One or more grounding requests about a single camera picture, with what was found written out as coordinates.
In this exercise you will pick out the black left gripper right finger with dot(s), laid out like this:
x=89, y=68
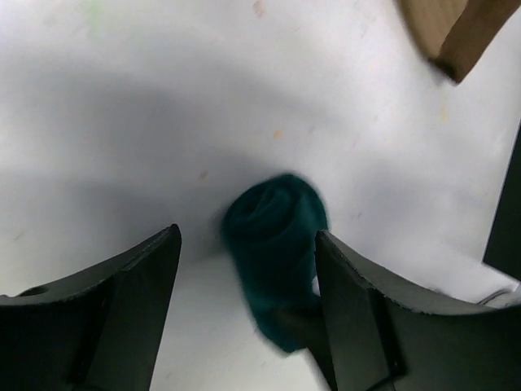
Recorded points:
x=387, y=333

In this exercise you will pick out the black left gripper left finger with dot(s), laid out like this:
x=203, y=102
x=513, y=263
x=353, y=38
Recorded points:
x=98, y=329

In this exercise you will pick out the green christmas bear sock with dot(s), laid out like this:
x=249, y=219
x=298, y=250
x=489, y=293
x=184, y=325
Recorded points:
x=270, y=233

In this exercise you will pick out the brown long sock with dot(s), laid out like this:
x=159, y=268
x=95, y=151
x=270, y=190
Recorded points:
x=453, y=35

